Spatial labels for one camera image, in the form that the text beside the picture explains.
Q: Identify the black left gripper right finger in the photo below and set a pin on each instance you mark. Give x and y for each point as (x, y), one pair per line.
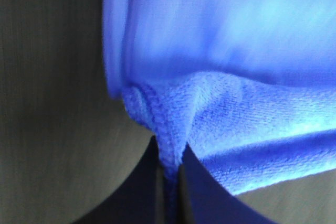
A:
(201, 199)

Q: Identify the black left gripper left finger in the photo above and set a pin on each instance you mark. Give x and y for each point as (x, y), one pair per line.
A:
(139, 199)

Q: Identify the blue microfibre towel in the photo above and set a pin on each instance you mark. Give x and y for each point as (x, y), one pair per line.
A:
(248, 85)

